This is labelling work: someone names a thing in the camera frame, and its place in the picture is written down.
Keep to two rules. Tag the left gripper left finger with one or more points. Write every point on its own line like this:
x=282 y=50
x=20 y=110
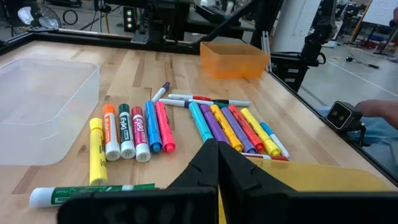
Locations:
x=192 y=205

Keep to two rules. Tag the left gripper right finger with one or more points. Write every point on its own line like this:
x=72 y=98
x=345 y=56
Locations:
x=248 y=205

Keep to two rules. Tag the blue cap white pen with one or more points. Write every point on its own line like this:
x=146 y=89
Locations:
x=273 y=138

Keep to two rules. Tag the yellow Sharpie highlighter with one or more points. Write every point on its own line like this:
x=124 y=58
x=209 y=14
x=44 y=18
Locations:
x=258 y=130

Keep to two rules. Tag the lavender highlighter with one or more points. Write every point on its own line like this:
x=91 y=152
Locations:
x=237 y=129

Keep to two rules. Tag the red highlighter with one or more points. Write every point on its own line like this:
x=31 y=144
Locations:
x=245 y=126

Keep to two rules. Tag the orange-yellow highlighter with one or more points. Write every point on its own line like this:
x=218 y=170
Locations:
x=225 y=127

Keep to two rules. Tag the pink highlighter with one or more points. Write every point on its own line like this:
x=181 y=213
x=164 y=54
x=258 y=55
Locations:
x=164 y=127

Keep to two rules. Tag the teal highlighter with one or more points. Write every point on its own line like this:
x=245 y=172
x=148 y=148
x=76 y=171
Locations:
x=200 y=121

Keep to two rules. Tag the dark purple highlighter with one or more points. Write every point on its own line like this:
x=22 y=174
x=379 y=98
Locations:
x=213 y=123

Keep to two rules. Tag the blue highlighter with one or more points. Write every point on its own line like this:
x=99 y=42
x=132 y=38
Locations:
x=153 y=127

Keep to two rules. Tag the magenta Expo marker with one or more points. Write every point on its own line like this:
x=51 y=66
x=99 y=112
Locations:
x=140 y=133

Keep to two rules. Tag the short dark green Expo marker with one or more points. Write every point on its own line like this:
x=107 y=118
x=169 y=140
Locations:
x=126 y=133

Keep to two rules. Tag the black cap thin Sharpie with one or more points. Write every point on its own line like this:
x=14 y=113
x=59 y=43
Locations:
x=239 y=102

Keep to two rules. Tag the violet cap thin Sharpie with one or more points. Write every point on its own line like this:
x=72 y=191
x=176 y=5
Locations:
x=174 y=102

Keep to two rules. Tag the red cap thin Sharpie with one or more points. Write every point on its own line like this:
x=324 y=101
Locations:
x=186 y=97

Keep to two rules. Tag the plain yellow highlighter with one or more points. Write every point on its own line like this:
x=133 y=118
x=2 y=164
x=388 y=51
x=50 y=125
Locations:
x=98 y=152

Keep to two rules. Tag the orange Expo marker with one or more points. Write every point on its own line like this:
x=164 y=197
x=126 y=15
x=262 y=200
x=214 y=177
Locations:
x=110 y=133

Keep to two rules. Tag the long green Expo marker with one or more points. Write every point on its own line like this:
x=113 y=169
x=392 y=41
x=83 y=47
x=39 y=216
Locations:
x=77 y=193

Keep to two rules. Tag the purple cap thin Sharpie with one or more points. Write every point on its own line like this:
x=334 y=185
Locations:
x=160 y=92

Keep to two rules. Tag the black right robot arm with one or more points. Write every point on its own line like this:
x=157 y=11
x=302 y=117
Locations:
x=168 y=18

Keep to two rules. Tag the yellow plastic bin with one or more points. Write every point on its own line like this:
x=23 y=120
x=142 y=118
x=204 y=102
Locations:
x=326 y=177

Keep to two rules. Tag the orange plastic bin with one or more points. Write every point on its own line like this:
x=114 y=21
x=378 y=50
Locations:
x=233 y=62

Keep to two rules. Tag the person's leg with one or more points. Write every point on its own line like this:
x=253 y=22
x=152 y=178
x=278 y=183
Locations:
x=382 y=146

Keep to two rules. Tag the clear plastic bin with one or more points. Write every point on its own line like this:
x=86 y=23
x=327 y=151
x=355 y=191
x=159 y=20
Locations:
x=46 y=109

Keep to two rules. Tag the white column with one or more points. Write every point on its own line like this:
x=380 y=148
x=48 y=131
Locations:
x=295 y=25

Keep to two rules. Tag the black box with indicator lights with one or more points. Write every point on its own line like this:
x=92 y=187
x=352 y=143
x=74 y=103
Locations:
x=129 y=19

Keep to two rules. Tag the white easel board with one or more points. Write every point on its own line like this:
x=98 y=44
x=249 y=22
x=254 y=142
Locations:
x=381 y=12

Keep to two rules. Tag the table-level camera box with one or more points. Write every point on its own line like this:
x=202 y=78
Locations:
x=340 y=115

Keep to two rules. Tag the black aluminium table frame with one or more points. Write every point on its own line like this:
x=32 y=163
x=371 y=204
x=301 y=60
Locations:
x=93 y=37

